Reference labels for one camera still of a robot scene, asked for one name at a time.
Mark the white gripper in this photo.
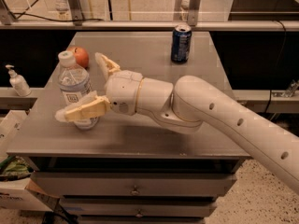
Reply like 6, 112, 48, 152
55, 52, 143, 122

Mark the clear bottle with blue label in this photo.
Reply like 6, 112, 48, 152
57, 49, 101, 131

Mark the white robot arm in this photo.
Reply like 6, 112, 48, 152
55, 53, 299, 193

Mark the white pump dispenser bottle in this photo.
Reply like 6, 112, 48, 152
6, 64, 31, 97

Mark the red apple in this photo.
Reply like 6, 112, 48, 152
67, 46, 89, 68

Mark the grey drawer cabinet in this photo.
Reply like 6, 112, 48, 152
7, 32, 249, 224

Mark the blue soda can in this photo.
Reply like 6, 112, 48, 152
171, 24, 192, 63

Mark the top drawer with knob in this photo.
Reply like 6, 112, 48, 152
31, 172, 236, 197

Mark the drawer with knob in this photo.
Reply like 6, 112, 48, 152
60, 197, 217, 217
31, 172, 236, 197

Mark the white cardboard box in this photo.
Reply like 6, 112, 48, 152
0, 110, 55, 211

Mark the metal frame rail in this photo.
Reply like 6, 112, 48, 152
0, 21, 299, 32

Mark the black cable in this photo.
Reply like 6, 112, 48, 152
10, 0, 105, 22

